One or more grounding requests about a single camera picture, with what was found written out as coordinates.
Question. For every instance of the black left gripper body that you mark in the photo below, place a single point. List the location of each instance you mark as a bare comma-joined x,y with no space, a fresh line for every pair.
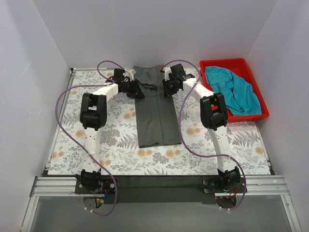
136,89

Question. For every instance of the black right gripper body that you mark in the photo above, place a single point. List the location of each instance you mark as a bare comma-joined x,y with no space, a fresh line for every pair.
167,86

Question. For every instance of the dark grey t shirt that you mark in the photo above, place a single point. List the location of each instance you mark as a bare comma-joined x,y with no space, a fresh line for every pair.
156,118

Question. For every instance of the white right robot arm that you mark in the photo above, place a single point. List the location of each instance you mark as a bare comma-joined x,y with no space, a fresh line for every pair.
213,116

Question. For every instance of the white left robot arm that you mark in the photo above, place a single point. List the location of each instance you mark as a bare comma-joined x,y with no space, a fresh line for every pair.
93,117

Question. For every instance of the red plastic bin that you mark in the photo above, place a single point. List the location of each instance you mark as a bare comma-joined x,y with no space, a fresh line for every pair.
240,67

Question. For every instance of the teal t shirt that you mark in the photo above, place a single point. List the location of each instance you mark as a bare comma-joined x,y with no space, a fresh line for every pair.
239,96

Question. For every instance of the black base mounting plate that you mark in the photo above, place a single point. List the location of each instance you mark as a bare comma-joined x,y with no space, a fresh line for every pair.
159,188

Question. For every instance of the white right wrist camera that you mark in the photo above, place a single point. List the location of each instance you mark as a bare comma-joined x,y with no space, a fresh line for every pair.
166,71

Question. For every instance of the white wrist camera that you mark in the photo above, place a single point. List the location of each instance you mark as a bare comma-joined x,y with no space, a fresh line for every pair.
129,73
166,71

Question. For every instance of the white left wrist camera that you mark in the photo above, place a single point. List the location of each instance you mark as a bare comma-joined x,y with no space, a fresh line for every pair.
129,73

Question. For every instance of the aluminium frame rail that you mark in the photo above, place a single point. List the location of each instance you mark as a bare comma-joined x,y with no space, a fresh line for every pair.
265,207

